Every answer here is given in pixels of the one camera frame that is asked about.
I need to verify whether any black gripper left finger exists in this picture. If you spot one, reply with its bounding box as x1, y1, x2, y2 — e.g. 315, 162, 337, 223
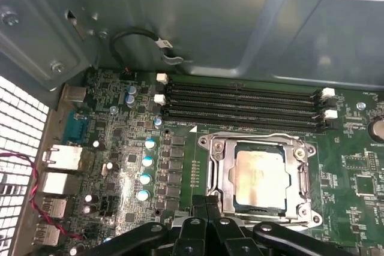
103, 195, 208, 256

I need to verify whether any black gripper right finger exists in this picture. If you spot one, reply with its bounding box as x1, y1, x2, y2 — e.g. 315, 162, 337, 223
207, 195, 358, 256

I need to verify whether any metal socket cover frame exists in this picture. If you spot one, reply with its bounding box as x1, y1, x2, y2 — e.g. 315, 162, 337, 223
209, 134, 311, 219

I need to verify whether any silver CPU with green edge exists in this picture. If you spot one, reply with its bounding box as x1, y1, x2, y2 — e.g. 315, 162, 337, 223
227, 141, 293, 212

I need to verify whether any CPU socket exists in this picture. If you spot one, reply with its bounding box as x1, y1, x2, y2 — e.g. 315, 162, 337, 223
197, 131, 323, 230

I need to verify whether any black RAM slot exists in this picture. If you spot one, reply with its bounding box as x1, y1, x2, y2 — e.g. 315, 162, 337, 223
152, 93, 337, 121
155, 72, 335, 98
151, 83, 337, 110
151, 104, 338, 133

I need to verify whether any green motherboard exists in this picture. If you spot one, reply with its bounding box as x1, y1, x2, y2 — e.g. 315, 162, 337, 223
38, 67, 384, 256

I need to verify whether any silver rear port block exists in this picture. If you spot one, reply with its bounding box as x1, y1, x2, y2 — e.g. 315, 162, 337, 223
35, 223, 62, 248
41, 197, 69, 220
38, 171, 82, 196
62, 84, 87, 103
41, 144, 84, 170

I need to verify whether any blue serial port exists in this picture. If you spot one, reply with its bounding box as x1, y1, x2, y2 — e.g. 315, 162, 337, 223
62, 111, 90, 143

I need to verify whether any silver coin battery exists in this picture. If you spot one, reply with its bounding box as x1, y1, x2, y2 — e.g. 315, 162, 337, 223
367, 118, 384, 143

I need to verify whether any black and grey PC case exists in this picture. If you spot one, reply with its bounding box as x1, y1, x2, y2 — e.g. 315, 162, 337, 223
0, 0, 384, 256

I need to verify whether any red black twisted wire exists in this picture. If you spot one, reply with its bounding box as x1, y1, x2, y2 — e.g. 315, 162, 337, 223
0, 151, 85, 241

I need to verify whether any black looped cable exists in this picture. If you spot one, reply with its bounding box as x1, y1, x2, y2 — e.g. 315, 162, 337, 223
109, 29, 175, 73

